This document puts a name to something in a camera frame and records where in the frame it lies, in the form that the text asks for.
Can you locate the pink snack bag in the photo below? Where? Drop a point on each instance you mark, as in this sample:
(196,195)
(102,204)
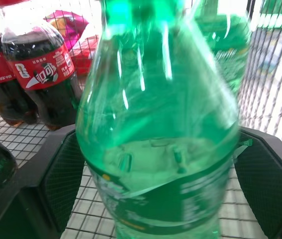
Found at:
(69,27)

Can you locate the red snack bag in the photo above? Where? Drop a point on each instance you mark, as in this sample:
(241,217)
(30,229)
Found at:
(84,56)

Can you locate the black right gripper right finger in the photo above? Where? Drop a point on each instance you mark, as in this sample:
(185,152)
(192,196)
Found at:
(267,174)

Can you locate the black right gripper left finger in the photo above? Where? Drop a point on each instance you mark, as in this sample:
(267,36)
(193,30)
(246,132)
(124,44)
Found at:
(43,179)

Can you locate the green plastic soda bottle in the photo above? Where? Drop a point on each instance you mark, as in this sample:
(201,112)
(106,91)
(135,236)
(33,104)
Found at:
(227,49)
(155,124)
(276,12)

